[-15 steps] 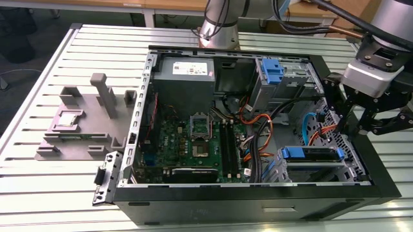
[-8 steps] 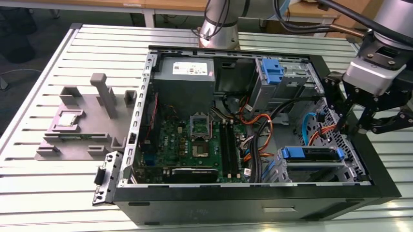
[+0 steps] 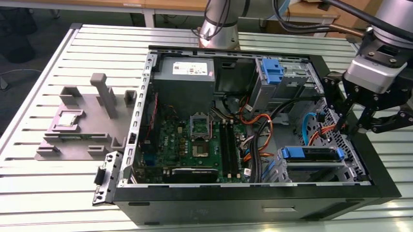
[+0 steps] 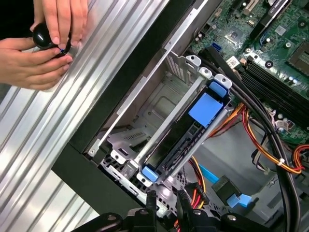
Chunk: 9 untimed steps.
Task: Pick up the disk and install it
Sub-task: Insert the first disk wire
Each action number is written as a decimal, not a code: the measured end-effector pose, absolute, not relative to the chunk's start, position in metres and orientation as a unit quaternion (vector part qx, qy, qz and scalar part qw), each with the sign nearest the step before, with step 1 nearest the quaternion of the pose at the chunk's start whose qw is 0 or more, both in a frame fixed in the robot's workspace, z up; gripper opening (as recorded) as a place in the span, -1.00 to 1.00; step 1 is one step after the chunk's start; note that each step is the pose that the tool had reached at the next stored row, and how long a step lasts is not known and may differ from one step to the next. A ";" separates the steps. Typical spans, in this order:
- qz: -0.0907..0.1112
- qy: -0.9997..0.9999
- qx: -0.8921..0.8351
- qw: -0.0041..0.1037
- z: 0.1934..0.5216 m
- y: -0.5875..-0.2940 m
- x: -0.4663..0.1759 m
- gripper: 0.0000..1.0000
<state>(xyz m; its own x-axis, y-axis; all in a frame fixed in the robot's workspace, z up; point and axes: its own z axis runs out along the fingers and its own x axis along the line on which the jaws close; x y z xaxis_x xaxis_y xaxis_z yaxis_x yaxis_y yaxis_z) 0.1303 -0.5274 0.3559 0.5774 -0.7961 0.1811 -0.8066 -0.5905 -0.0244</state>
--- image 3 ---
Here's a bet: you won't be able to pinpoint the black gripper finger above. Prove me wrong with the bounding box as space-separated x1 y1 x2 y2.
345 103 413 141
321 71 356 133

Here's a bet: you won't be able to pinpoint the hard disk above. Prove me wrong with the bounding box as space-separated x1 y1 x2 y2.
281 145 345 164

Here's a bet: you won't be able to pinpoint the metal disk bay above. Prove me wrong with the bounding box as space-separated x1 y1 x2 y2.
264 144 361 183

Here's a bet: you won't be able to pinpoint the metal optical drive cage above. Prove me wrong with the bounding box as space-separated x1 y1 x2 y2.
253 56 324 116

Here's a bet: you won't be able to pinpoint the blue plastic drive latch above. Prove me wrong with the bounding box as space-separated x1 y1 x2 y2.
262 57 285 85

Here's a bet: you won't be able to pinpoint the black RAM slot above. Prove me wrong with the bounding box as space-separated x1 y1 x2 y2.
219 117 234 179
227 117 243 179

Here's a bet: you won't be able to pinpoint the brown wooden cabinet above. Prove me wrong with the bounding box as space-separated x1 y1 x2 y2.
332 0 377 39

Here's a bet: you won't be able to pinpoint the metal socket cover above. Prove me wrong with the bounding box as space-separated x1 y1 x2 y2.
189 112 213 142

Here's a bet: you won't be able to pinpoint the grey power supply unit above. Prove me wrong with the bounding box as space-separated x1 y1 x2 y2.
150 56 217 117

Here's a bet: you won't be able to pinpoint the CPU socket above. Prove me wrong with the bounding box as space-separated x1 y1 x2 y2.
193 142 210 157

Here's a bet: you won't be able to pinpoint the green motherboard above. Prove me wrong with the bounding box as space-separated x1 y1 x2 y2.
138 113 252 183

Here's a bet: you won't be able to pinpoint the black graphics card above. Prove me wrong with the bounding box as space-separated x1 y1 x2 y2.
163 166 221 184

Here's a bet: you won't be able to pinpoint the black PC case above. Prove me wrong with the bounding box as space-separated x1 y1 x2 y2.
113 44 403 225

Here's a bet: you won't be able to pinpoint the grey parts rack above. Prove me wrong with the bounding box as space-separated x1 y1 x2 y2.
35 72 138 162

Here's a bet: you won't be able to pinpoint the metal expansion card retainer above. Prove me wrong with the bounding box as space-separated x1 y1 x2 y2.
92 150 126 206

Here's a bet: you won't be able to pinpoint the green RAM stick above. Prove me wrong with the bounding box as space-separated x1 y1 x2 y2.
59 135 110 141

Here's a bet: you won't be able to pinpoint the silver CPU chip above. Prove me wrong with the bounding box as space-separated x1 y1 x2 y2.
56 115 78 128

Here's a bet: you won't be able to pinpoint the black office chair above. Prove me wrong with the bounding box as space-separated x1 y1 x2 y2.
0 7 38 64

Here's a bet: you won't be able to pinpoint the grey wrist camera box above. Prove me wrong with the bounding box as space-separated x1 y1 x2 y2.
342 58 408 94

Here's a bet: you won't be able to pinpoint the blue data wire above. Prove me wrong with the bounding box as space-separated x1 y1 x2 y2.
302 109 325 145

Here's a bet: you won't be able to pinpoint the orange yellow red power wire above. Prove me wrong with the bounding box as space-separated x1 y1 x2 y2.
309 122 348 145

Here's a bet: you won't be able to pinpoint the orange wire bundle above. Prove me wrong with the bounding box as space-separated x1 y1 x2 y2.
239 95 276 161

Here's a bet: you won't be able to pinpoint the black cable bundle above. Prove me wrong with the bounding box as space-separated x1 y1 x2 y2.
250 94 325 182

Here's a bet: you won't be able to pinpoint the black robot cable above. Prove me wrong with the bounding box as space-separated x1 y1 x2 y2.
273 0 388 33

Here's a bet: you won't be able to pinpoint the yellow black power wires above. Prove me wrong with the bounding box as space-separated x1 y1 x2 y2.
209 107 235 119

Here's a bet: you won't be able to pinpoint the thin red wire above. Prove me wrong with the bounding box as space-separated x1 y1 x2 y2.
143 91 161 145

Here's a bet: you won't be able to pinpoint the white floor cable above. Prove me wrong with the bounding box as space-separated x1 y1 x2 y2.
0 69 44 76

